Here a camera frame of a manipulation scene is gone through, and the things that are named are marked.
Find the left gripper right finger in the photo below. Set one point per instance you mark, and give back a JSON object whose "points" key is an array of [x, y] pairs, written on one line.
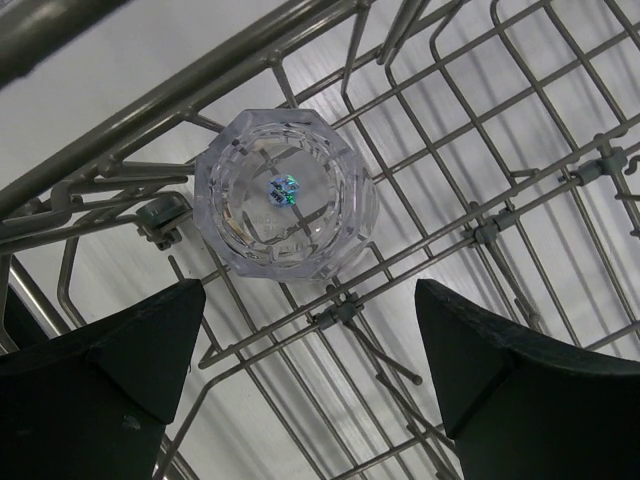
{"points": [[521, 405]]}

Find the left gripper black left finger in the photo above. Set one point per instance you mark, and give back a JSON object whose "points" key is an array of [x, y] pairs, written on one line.
{"points": [[94, 403]]}

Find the clear glass cup front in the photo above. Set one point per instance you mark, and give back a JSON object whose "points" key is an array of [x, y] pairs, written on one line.
{"points": [[279, 194]]}

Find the grey wire dish rack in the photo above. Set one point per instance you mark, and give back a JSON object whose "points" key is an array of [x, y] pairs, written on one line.
{"points": [[503, 140]]}

